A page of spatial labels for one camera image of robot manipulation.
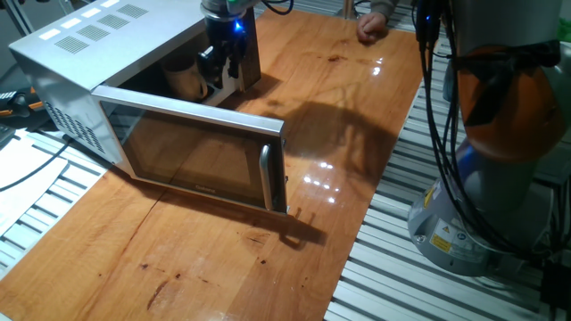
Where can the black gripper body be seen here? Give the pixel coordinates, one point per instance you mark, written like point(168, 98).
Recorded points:
point(225, 33)

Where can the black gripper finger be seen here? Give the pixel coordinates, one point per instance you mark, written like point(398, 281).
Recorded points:
point(212, 67)
point(235, 60)

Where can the beige cup pink inside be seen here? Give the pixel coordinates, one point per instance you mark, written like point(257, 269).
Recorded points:
point(185, 82)

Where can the silver microwave oven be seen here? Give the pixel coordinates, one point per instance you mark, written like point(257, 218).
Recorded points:
point(111, 58)

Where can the olive sleeved forearm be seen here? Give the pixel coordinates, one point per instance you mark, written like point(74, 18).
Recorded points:
point(383, 6)

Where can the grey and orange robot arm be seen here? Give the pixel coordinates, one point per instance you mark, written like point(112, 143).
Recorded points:
point(504, 111)

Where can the bare human hand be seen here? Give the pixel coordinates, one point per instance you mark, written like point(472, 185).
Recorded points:
point(371, 27)

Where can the slanted wooden strut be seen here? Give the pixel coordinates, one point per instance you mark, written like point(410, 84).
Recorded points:
point(348, 8)

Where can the orange wooden board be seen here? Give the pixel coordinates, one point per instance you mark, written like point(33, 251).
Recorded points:
point(223, 258)

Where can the black orange teach pendant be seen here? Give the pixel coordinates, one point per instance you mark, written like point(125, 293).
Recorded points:
point(18, 104)

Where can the white paper sheet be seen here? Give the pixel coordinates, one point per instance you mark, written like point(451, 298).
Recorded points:
point(18, 156)

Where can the black computer keyboard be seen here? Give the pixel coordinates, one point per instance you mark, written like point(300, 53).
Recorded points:
point(5, 133)

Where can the green cloth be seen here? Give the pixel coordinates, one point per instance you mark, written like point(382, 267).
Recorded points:
point(564, 29)

